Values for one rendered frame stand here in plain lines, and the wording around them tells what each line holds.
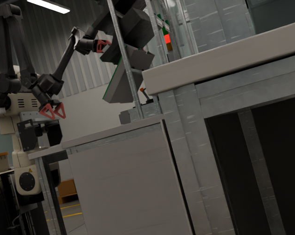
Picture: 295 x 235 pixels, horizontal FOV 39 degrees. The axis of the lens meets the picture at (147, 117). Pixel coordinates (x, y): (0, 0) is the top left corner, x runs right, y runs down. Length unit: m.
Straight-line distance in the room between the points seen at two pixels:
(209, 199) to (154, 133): 1.16
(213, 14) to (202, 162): 0.21
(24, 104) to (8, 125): 0.15
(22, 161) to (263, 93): 2.04
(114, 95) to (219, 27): 1.44
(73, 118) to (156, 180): 10.38
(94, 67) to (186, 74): 11.17
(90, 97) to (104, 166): 10.01
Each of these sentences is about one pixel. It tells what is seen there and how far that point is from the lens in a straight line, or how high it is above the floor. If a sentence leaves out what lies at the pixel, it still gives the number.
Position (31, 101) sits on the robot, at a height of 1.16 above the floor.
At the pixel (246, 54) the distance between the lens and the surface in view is 0.48.
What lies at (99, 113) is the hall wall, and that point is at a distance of 11.58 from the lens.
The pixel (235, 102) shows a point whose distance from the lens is 0.49.
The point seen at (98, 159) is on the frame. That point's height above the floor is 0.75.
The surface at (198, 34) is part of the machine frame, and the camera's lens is 0.67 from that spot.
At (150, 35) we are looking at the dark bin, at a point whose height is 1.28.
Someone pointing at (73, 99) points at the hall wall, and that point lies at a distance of 11.96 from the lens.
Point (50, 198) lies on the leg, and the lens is 2.15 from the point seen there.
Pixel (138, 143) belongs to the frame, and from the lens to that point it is 1.67.
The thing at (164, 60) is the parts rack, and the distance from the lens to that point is 1.87.
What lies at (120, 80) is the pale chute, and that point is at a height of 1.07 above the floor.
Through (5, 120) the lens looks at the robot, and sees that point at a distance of 2.51.
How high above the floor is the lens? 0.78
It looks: 3 degrees up
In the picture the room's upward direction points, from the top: 15 degrees counter-clockwise
